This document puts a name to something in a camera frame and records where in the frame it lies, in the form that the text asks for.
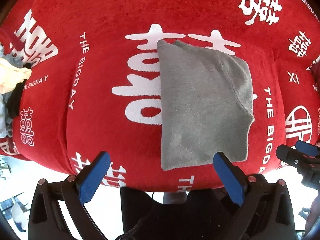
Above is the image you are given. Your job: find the grey fleece garment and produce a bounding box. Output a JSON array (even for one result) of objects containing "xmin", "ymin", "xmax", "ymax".
[{"xmin": 157, "ymin": 40, "xmax": 254, "ymax": 171}]

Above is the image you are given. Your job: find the dark red pillow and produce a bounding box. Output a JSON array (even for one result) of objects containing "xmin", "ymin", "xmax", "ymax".
[{"xmin": 310, "ymin": 62, "xmax": 320, "ymax": 87}]

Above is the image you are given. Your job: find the light blue patterned cloth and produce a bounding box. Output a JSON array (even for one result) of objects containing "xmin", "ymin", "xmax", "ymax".
[{"xmin": 1, "ymin": 53, "xmax": 23, "ymax": 138}]

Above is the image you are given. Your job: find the black cloth in pile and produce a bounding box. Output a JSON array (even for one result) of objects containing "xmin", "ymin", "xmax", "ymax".
[{"xmin": 6, "ymin": 66, "xmax": 31, "ymax": 119}]

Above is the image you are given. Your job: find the yellow cloth in pile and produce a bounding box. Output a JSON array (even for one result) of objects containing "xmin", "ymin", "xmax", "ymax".
[{"xmin": 0, "ymin": 58, "xmax": 32, "ymax": 94}]

